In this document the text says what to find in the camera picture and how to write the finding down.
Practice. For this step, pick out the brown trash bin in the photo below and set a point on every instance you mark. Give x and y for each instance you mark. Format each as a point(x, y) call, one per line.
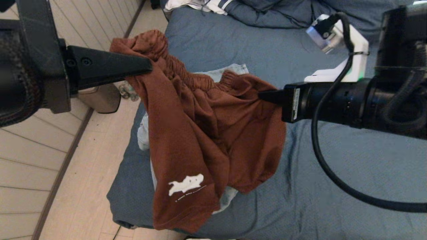
point(103, 100)

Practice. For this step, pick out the light blue denim shorts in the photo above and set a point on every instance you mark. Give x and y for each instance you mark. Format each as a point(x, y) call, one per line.
point(143, 133)

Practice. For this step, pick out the small black object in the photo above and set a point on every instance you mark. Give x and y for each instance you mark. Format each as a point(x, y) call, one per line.
point(155, 3)

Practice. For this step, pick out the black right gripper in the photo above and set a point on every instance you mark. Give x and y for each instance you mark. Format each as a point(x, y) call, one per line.
point(333, 103)

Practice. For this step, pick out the crumpled blue duvet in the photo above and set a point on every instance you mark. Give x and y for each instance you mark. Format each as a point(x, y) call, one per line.
point(273, 13)

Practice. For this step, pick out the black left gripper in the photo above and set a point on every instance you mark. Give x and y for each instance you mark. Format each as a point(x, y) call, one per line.
point(43, 50)

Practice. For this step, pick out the rust brown shorts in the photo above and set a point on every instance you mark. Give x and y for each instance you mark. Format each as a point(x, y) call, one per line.
point(200, 133)

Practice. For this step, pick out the white striped garment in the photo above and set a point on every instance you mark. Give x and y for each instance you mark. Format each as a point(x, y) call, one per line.
point(213, 5)

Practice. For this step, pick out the multicoloured rag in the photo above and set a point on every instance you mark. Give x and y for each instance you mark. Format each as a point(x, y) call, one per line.
point(128, 93)

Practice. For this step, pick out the blue bed cover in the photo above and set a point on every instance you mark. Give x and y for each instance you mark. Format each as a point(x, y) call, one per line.
point(367, 160)

